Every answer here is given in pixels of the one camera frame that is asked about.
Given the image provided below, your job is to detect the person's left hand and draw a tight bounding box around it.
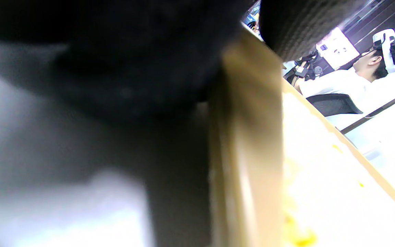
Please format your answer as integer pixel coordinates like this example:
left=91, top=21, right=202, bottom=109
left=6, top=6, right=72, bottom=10
left=0, top=0, right=366, bottom=121

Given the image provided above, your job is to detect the brown plastic food tray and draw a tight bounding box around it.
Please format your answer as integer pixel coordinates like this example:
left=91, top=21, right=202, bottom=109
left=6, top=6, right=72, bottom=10
left=208, top=27, right=395, bottom=247

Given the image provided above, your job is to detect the white orange-speckled rice cake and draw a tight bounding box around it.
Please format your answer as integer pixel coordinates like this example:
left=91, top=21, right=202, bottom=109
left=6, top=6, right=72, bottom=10
left=283, top=137, right=369, bottom=247

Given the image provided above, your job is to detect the bright display screen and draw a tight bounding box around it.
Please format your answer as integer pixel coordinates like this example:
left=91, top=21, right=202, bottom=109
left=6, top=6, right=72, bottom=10
left=316, top=27, right=360, bottom=70

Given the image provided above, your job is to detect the black office chair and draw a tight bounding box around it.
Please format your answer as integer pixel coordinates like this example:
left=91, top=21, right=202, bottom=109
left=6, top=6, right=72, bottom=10
left=306, top=93, right=363, bottom=117

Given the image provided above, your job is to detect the white headset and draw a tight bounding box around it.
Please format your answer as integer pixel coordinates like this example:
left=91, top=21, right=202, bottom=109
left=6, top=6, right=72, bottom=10
left=372, top=28, right=395, bottom=74

